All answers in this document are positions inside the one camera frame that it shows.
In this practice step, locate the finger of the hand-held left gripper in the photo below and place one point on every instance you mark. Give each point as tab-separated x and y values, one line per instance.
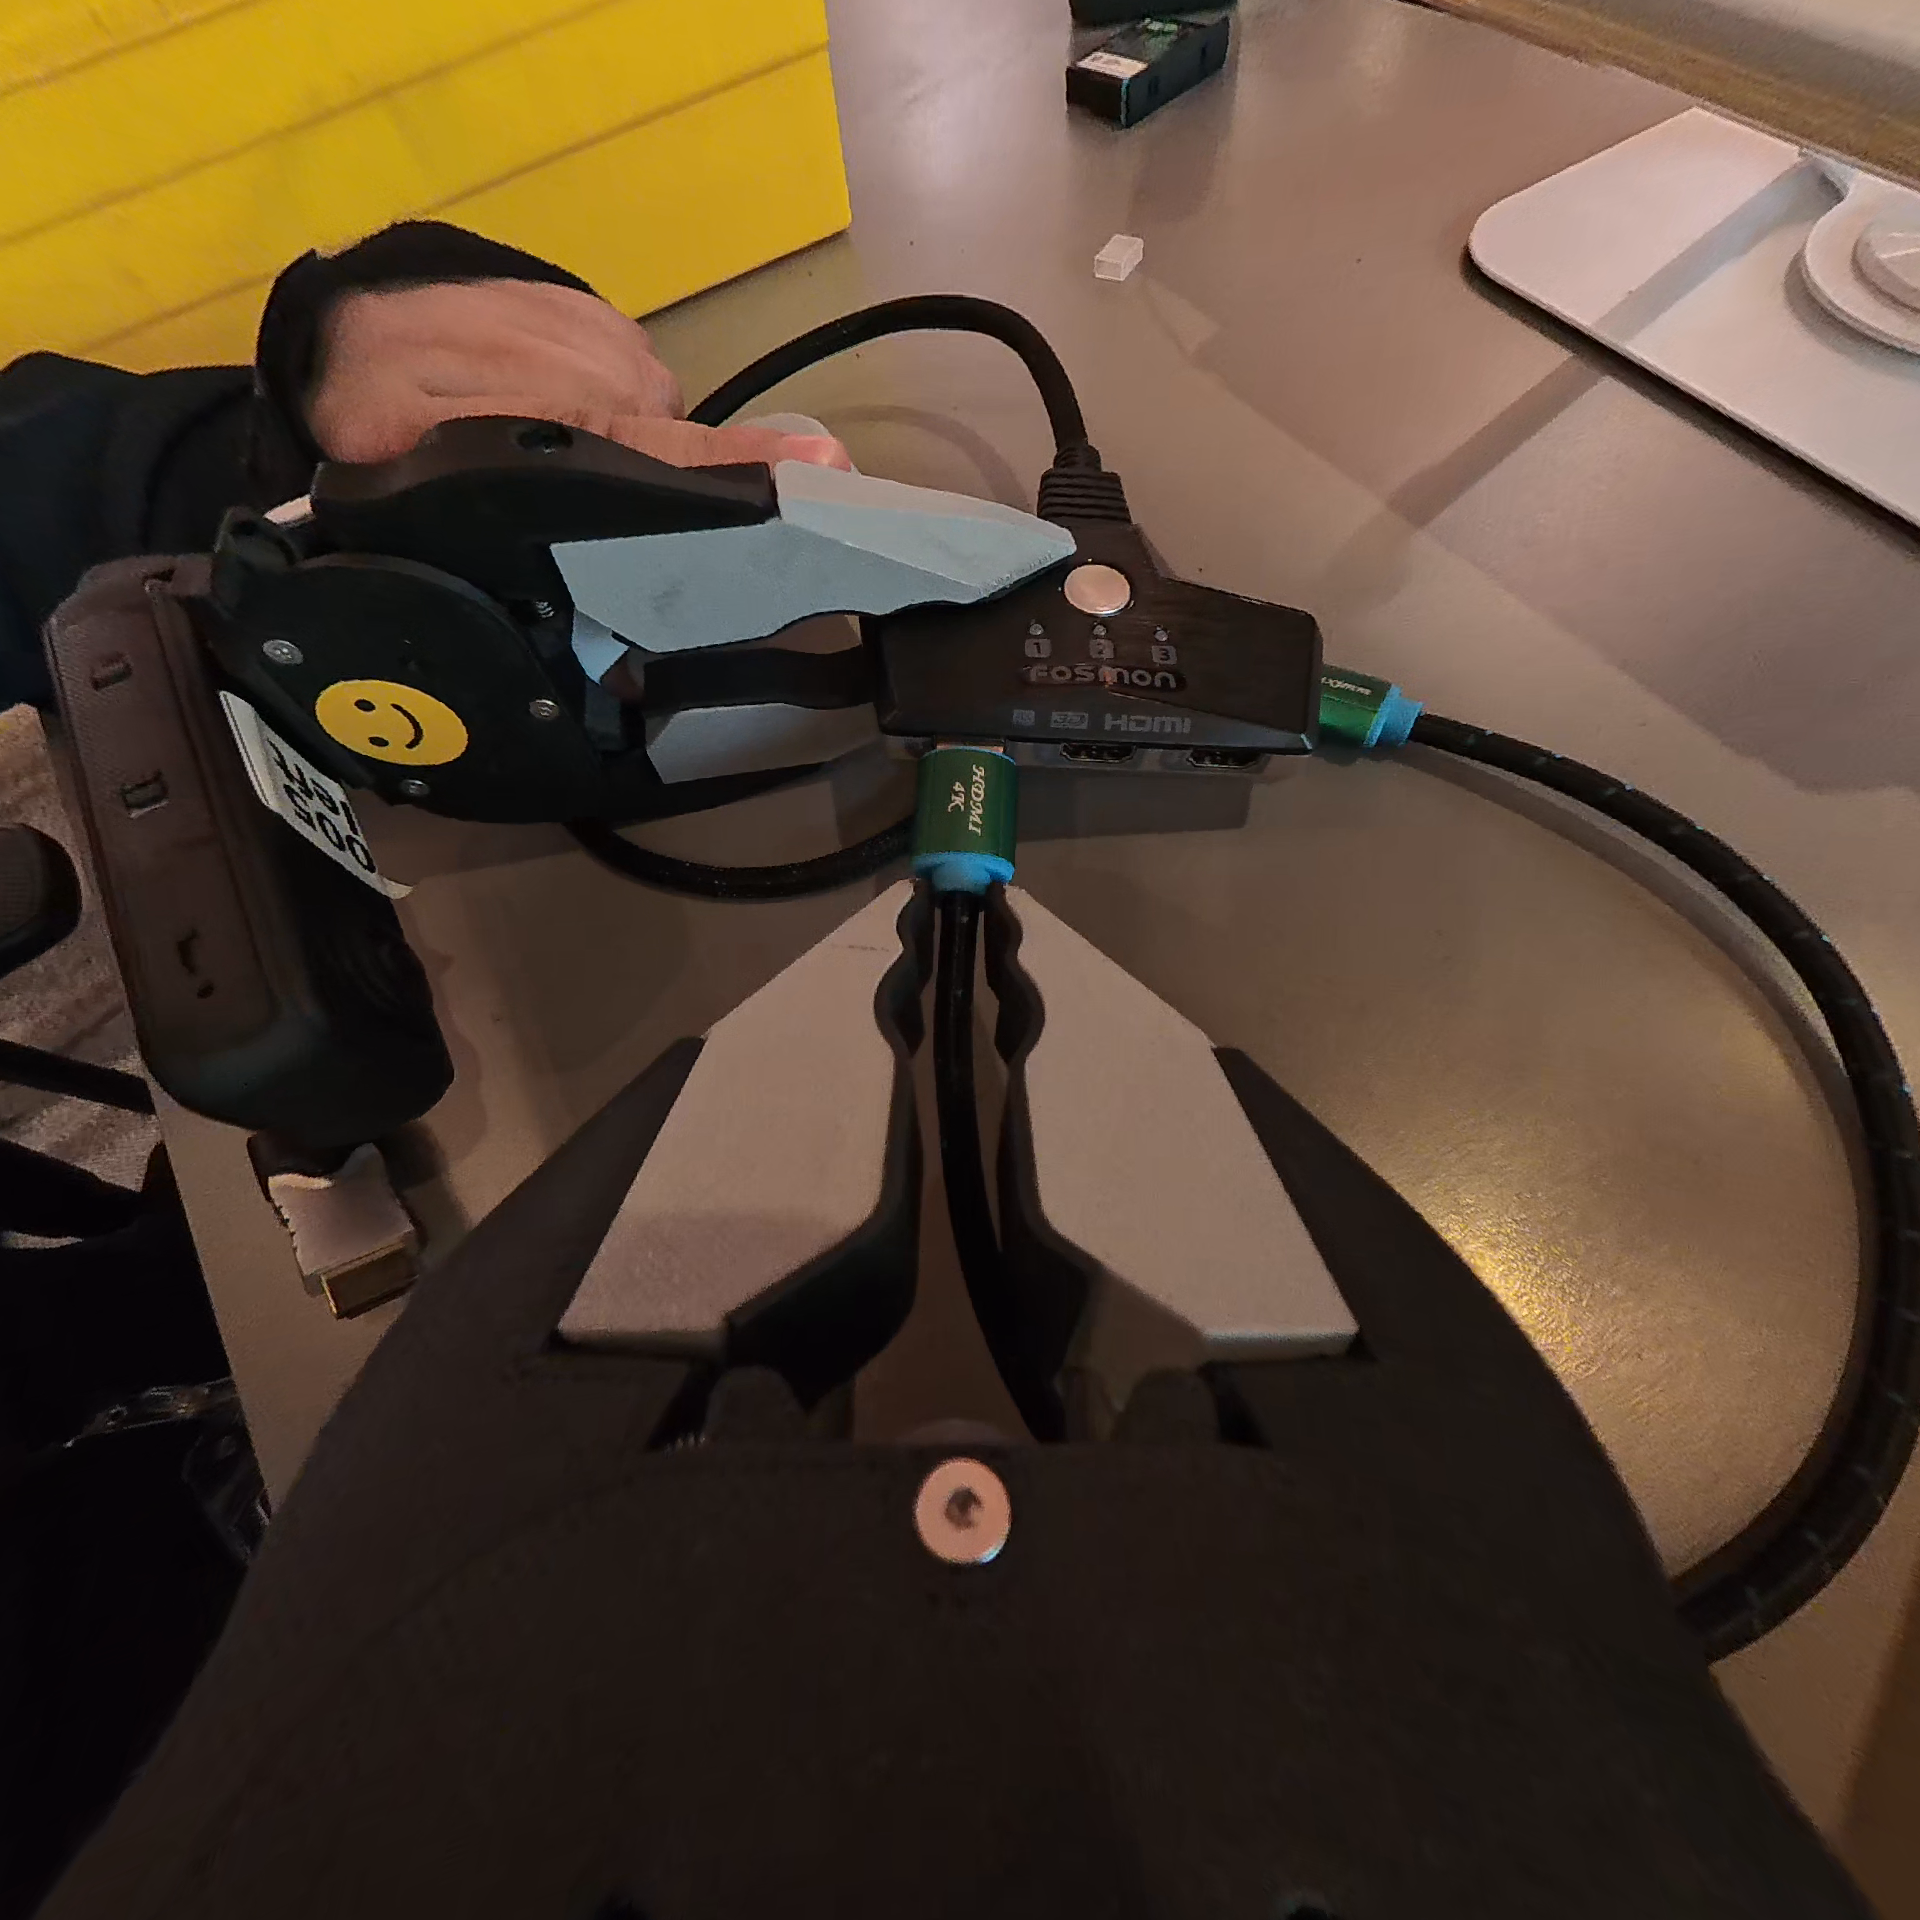
751	734
825	556

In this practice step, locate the person's left hand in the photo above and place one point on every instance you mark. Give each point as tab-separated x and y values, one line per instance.
494	359

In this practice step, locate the white monitor stand base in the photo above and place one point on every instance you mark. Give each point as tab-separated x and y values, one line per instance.
1651	254

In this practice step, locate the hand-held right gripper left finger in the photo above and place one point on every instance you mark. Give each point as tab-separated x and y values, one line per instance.
751	1185

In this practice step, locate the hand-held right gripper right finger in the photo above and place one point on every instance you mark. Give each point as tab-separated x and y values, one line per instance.
1171	1201

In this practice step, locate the small clear plastic cap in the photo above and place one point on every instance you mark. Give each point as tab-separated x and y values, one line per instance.
1119	259

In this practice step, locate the small black battery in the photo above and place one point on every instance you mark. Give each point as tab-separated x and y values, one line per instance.
1149	67

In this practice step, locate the black hdmi switch box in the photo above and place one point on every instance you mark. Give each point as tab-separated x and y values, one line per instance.
1201	660

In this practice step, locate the yellow plastic bin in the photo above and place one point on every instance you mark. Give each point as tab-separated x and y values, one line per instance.
452	136

